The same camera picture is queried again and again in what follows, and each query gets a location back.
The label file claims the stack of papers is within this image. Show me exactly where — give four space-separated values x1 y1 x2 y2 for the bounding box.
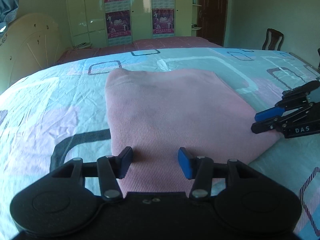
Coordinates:
73 42 93 50

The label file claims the pink sweatshirt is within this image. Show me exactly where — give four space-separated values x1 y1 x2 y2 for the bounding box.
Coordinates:
105 68 281 193

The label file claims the dark wooden door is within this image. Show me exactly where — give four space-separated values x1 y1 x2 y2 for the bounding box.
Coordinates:
197 0 228 46

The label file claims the dark wooden chair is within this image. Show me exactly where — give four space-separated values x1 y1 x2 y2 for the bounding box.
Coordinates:
262 28 285 51

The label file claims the lower left poster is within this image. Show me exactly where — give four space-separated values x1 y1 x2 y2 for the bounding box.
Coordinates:
106 10 131 39

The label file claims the maroon striped bedspread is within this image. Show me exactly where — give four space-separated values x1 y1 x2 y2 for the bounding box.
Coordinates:
56 36 222 65

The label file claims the light blue patterned bedsheet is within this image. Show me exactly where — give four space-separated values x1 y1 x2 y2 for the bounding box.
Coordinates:
1 48 319 239

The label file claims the corner shelf unit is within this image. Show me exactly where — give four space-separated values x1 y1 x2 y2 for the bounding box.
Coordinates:
191 0 202 36

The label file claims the cream curved headboard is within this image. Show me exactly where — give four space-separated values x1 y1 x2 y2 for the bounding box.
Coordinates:
1 13 66 92

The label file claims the cream wardrobe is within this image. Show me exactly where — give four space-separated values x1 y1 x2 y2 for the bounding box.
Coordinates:
66 0 193 48

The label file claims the green curtain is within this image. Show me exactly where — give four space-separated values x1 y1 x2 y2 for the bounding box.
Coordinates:
0 0 19 35

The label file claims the lower right poster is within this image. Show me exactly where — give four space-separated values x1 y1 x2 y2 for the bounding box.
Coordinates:
152 9 175 35

